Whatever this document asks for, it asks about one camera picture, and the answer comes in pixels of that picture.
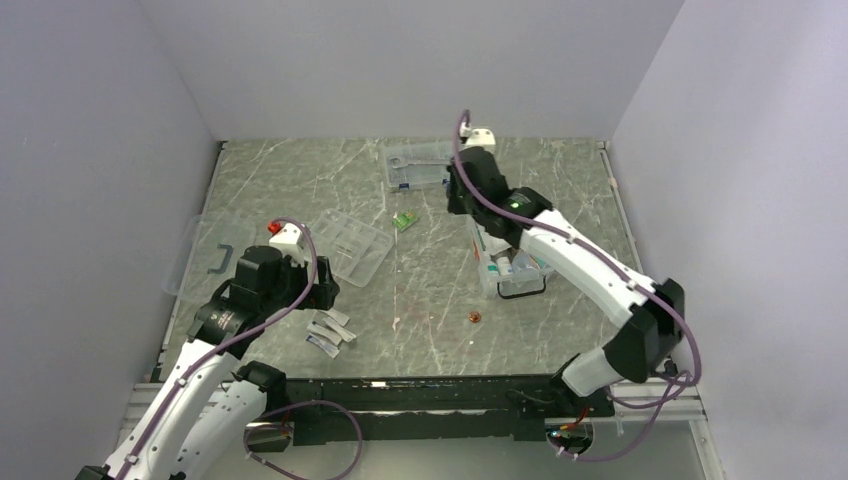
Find small green box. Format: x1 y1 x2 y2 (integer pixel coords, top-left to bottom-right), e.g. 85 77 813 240
392 211 419 232

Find clear first aid box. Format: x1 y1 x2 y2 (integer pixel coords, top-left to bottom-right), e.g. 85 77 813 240
465 215 554 300

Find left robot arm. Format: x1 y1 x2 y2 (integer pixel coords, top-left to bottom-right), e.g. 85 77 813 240
77 239 339 479

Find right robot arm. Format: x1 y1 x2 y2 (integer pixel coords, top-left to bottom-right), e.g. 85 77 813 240
447 147 684 415

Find white sachet top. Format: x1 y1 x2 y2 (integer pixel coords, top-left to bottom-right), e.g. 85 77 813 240
326 308 350 327

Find clear divided organizer tray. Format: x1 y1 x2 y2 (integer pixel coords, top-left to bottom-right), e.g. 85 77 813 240
307 209 394 288

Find blue printed sachet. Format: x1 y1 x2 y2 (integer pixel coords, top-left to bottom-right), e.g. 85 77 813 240
306 334 340 359

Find clear screw box blue latches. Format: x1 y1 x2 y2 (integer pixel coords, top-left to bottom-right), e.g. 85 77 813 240
380 141 453 191

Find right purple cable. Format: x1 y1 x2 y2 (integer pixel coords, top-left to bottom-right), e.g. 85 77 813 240
452 109 704 464

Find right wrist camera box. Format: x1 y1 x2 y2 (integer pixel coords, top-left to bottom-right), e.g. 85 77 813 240
460 128 496 152

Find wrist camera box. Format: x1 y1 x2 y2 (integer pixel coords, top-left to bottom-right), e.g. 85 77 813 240
460 128 496 152
267 221 311 264

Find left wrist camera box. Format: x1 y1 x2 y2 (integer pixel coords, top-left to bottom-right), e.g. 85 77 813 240
267 221 311 264

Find black base frame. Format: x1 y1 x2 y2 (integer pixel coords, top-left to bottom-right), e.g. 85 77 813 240
259 374 614 446

